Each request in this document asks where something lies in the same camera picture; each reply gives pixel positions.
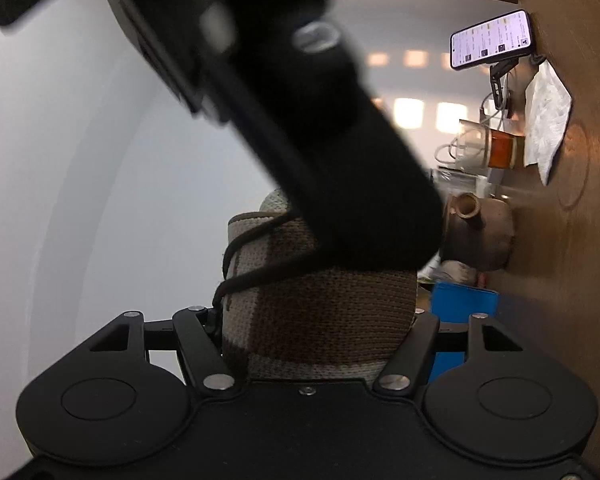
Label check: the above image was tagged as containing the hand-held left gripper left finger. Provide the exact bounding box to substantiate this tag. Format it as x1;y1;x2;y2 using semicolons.
86;305;242;393

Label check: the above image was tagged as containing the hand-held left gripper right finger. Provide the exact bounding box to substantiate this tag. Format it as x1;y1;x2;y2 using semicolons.
372;311;524;393

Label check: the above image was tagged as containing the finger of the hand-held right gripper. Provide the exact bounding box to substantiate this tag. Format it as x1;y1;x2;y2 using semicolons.
202;0;443;272

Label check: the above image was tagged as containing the blue cardboard box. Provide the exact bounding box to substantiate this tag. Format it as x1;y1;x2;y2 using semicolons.
427;280;501;386

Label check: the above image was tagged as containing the brown clay pot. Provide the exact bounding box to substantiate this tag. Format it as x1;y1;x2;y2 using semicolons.
437;192;516;273

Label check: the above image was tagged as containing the clear plastic bottle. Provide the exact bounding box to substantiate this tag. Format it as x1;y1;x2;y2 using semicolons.
430;167;491;196

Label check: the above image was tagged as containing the glass tea cup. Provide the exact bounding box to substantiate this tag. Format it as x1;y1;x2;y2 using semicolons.
457;119;526;170

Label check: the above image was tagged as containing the black phone stand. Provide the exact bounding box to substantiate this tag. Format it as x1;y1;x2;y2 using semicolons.
487;52;546;111

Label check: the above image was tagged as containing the smartphone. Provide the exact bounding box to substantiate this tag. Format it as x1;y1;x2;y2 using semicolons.
449;9;535;72

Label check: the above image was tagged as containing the white paper napkin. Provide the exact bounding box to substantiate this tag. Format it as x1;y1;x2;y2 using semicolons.
522;60;573;186

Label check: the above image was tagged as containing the white cable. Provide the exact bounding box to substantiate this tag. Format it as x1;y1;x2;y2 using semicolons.
434;105;506;168

